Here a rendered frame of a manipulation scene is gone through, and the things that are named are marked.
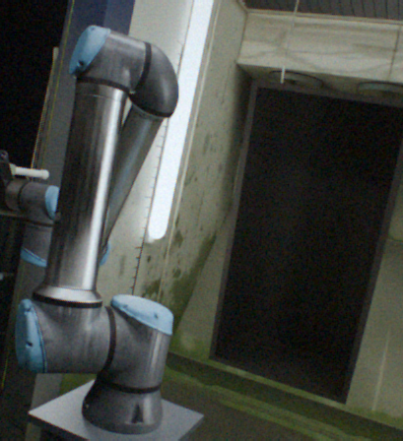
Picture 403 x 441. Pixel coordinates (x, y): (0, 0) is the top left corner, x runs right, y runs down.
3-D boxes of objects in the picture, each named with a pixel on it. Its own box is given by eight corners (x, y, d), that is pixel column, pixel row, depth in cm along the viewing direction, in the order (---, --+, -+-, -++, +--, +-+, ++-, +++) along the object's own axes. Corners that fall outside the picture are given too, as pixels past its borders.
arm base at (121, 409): (138, 444, 111) (147, 400, 110) (64, 412, 118) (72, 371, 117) (174, 414, 129) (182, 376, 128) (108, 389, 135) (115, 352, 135)
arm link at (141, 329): (172, 388, 119) (188, 314, 118) (100, 388, 111) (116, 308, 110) (147, 361, 133) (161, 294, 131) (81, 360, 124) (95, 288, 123)
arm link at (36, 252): (64, 271, 144) (72, 226, 143) (21, 267, 139) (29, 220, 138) (56, 263, 153) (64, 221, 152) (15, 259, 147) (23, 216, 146)
